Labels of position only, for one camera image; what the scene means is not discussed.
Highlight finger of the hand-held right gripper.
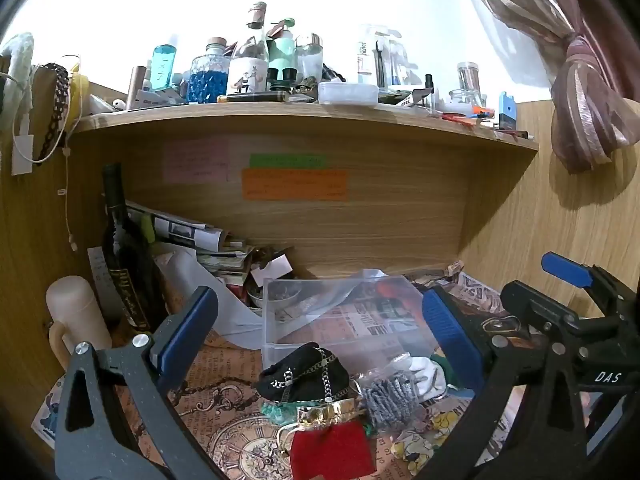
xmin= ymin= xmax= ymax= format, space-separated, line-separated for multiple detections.
xmin=501 ymin=281 xmax=608 ymax=346
xmin=541 ymin=252 xmax=640 ymax=317

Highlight light blue liquid bottle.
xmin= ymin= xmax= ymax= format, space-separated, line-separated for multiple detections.
xmin=151 ymin=44 xmax=179 ymax=92

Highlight teal green cloth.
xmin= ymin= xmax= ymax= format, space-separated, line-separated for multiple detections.
xmin=259 ymin=401 xmax=302 ymax=425

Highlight clear glass jar silver lid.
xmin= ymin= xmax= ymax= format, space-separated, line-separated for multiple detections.
xmin=295 ymin=33 xmax=324 ymax=82

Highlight stack of booklets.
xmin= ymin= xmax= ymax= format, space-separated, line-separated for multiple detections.
xmin=197 ymin=239 xmax=263 ymax=291

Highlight glass bottle with blue beads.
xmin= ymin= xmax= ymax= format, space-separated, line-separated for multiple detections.
xmin=186 ymin=36 xmax=232 ymax=104

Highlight yellow headband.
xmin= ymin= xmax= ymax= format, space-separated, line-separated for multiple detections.
xmin=69 ymin=71 xmax=92 ymax=123

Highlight striped mauve curtain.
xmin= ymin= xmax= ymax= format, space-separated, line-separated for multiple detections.
xmin=449 ymin=0 xmax=640 ymax=175

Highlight white card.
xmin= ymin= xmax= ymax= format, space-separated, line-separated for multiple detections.
xmin=250 ymin=254 xmax=294 ymax=287

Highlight clear lidded plastic container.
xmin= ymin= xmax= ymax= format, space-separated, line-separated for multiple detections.
xmin=317 ymin=81 xmax=380 ymax=106

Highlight clear brush organizer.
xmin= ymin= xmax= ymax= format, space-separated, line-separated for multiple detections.
xmin=356 ymin=24 xmax=405 ymax=87

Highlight white cable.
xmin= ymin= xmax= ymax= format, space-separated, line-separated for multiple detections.
xmin=57 ymin=142 xmax=80 ymax=252

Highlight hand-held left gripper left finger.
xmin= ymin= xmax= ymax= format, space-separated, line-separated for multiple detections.
xmin=54 ymin=286 xmax=227 ymax=480

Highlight mint green bottle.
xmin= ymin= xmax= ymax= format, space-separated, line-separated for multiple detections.
xmin=266 ymin=19 xmax=298 ymax=83

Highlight red cloth pouch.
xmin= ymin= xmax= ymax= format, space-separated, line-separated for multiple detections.
xmin=289 ymin=419 xmax=377 ymax=480

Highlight yellow floral cloth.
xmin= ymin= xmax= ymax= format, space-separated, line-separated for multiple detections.
xmin=391 ymin=399 xmax=506 ymax=477

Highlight white charger plug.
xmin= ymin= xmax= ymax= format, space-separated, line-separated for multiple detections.
xmin=10 ymin=132 xmax=36 ymax=177

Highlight wooden shelf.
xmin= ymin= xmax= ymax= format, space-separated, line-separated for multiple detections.
xmin=67 ymin=101 xmax=541 ymax=152

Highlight green sticky note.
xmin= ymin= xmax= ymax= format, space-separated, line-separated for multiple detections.
xmin=249 ymin=153 xmax=327 ymax=169

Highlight clear cylindrical jar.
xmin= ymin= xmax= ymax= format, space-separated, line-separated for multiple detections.
xmin=456 ymin=61 xmax=482 ymax=95

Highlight black lace headband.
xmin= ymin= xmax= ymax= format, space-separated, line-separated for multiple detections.
xmin=31 ymin=62 xmax=72 ymax=162

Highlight small blue box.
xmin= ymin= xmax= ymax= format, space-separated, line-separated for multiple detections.
xmin=497 ymin=91 xmax=518 ymax=132

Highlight vintage print paper mat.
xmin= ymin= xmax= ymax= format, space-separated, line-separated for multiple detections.
xmin=30 ymin=270 xmax=521 ymax=480

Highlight gold shiny pouch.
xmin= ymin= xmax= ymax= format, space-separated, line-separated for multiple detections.
xmin=296 ymin=398 xmax=357 ymax=430

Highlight clear plastic storage box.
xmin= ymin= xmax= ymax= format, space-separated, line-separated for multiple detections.
xmin=261 ymin=274 xmax=443 ymax=367

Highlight dark green cloth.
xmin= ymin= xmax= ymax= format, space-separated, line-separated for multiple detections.
xmin=431 ymin=352 xmax=477 ymax=398

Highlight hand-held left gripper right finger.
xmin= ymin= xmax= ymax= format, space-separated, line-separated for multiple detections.
xmin=411 ymin=286 xmax=587 ymax=480

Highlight cream thermos mug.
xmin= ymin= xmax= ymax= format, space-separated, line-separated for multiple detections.
xmin=45 ymin=275 xmax=114 ymax=368

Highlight white cloth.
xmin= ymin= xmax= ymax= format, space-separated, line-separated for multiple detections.
xmin=407 ymin=354 xmax=449 ymax=403

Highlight white fluffy headband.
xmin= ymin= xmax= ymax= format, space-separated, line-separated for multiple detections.
xmin=1 ymin=31 xmax=36 ymax=113

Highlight white plastic sheet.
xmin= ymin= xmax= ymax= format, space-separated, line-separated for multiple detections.
xmin=152 ymin=244 xmax=266 ymax=338

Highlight rolled newspapers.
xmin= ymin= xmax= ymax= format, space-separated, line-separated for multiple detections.
xmin=124 ymin=199 xmax=227 ymax=263

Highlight small white bowl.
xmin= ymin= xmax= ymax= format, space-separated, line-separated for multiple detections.
xmin=246 ymin=282 xmax=302 ymax=315

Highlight blue cartoon sticker sheet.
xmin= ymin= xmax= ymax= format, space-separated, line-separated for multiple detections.
xmin=29 ymin=382 xmax=68 ymax=451

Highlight black pen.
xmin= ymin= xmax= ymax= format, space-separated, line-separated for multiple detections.
xmin=216 ymin=91 xmax=290 ymax=104

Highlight grey knit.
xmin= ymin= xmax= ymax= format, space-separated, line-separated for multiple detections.
xmin=356 ymin=362 xmax=428 ymax=433

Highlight clear bottle with illustrated label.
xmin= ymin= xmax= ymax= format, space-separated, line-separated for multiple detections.
xmin=226 ymin=1 xmax=272 ymax=97

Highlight black pouch with chain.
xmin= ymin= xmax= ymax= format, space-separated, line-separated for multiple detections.
xmin=254 ymin=344 xmax=352 ymax=404

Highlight dark wine bottle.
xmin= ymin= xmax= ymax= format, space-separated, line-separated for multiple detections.
xmin=101 ymin=162 xmax=168 ymax=333

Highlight orange sticky note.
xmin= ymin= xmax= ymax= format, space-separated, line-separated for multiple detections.
xmin=242 ymin=168 xmax=349 ymax=202

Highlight pink sticky note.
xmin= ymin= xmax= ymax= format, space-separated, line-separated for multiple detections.
xmin=162 ymin=139 xmax=229 ymax=184

